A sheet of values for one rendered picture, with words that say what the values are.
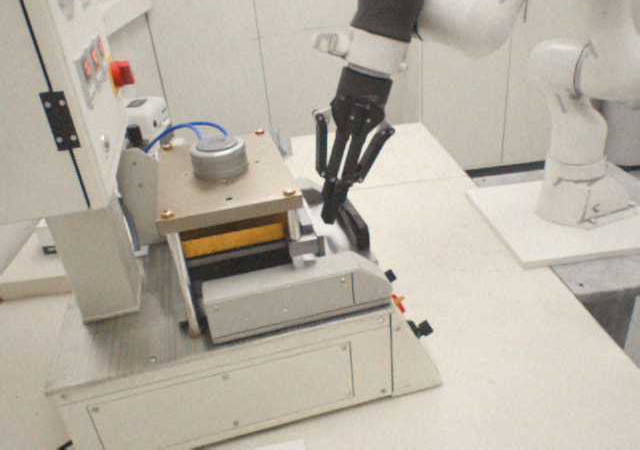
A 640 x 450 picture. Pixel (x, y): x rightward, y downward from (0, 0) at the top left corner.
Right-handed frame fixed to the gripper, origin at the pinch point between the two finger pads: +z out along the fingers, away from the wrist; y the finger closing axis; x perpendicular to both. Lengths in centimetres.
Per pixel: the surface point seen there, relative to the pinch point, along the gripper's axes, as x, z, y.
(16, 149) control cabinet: -16.1, -7.3, -40.4
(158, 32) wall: 253, 14, -28
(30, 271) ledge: 39, 42, -48
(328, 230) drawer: 0.7, 5.4, 1.0
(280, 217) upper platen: -8.5, 0.0, -10.0
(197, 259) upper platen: -9.9, 6.9, -20.2
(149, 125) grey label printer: 94, 21, -28
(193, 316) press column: -13.0, 13.9, -19.8
